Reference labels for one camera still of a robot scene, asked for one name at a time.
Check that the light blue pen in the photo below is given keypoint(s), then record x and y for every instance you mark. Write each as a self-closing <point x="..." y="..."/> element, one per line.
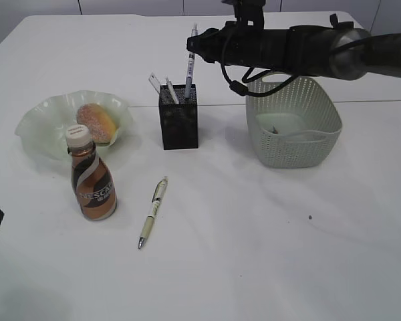
<point x="189" y="75"/>

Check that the black mesh pen holder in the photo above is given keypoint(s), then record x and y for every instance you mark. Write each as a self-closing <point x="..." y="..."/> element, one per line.
<point x="178" y="122"/>

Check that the grey grip pen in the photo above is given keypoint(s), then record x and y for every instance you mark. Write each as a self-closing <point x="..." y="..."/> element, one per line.
<point x="172" y="91"/>

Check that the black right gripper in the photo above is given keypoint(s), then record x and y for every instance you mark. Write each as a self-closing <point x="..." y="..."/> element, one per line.
<point x="232" y="45"/>

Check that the Nescafe coffee bottle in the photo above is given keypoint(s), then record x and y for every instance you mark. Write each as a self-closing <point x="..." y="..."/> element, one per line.
<point x="92" y="181"/>

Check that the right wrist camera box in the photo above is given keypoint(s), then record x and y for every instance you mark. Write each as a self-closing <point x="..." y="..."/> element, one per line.
<point x="248" y="11"/>

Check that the orange bread loaf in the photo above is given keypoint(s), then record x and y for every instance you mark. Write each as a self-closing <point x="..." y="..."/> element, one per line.
<point x="100" y="124"/>

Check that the clear plastic ruler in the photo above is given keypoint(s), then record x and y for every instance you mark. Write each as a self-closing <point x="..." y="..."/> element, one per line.
<point x="155" y="82"/>

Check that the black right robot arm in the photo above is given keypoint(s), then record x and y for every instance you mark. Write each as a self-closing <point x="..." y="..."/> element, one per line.
<point x="340" y="51"/>

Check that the beige grip pen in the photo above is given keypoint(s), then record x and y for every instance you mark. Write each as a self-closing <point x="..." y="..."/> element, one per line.
<point x="155" y="205"/>

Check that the pale green plastic basket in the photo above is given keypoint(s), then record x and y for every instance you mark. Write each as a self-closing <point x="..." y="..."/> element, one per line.
<point x="307" y="120"/>

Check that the pale green glass wavy plate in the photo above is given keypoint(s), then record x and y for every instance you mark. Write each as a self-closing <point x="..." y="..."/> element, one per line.
<point x="42" y="129"/>

